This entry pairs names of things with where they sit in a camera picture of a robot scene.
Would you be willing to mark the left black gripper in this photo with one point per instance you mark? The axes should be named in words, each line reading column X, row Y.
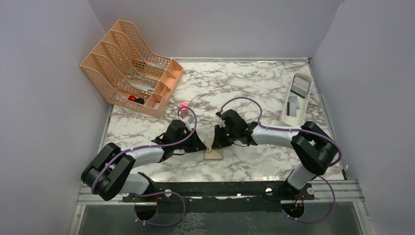
column 196, row 145

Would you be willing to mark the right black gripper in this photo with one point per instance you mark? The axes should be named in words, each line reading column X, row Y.
column 218, row 141

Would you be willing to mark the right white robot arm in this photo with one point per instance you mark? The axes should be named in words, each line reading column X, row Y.
column 314, row 148

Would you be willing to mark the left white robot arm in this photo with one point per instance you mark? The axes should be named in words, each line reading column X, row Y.
column 108, row 174

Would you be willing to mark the small grey card in tray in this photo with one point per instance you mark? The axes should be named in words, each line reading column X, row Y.
column 293, row 106

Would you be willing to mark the grey card stack in tray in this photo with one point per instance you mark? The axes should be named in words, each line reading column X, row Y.
column 300, row 86

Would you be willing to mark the pink capped small bottle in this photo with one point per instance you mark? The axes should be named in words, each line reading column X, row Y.
column 183, row 109

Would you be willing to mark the black round object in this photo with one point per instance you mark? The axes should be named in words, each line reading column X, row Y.
column 140, row 100

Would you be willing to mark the white oblong tray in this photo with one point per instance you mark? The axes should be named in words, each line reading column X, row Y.
column 285, row 120

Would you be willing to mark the peach mesh file organizer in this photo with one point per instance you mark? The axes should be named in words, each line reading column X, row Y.
column 122, row 64

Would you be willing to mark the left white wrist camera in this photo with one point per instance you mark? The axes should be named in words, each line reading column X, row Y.
column 189, row 121

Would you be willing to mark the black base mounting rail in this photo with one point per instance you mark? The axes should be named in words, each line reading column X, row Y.
column 211, row 197

